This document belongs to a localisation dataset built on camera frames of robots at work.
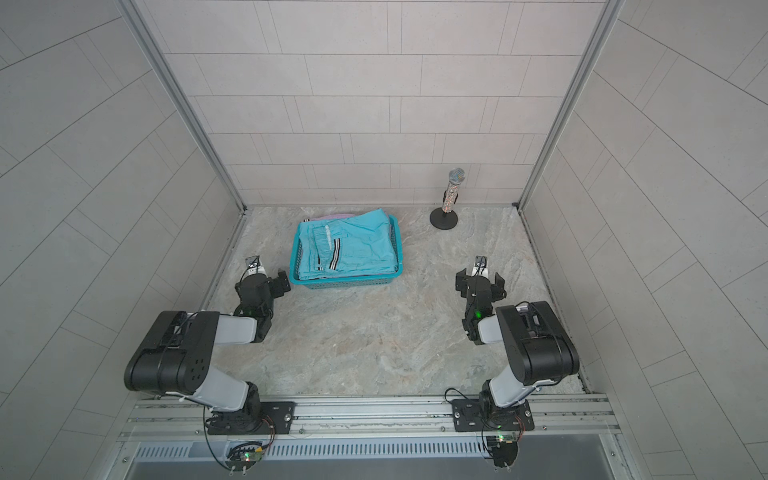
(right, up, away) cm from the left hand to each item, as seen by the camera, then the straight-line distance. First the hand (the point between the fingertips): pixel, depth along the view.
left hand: (271, 268), depth 94 cm
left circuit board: (+6, -37, -29) cm, 48 cm away
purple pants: (+15, +18, +22) cm, 32 cm away
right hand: (+66, 0, 0) cm, 66 cm away
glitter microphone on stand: (+58, +17, +18) cm, 63 cm away
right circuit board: (+65, -38, -26) cm, 79 cm away
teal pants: (+29, +8, -1) cm, 30 cm away
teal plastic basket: (+28, -2, -11) cm, 30 cm away
